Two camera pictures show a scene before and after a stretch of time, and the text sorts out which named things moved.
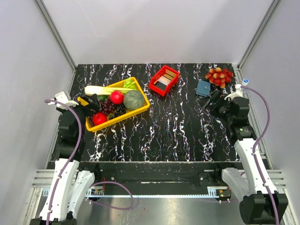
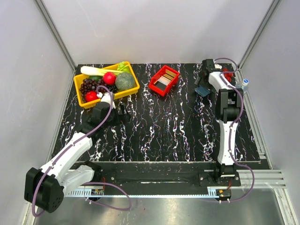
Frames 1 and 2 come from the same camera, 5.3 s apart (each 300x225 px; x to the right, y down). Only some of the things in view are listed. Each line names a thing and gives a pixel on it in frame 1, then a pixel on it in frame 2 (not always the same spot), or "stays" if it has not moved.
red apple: (116, 97) -> (109, 78)
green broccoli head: (133, 100) -> (124, 81)
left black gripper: (93, 104) -> (121, 119)
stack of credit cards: (166, 78) stays
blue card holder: (203, 88) stays
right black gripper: (216, 97) -> (198, 80)
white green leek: (90, 90) -> (86, 70)
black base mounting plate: (159, 174) stays
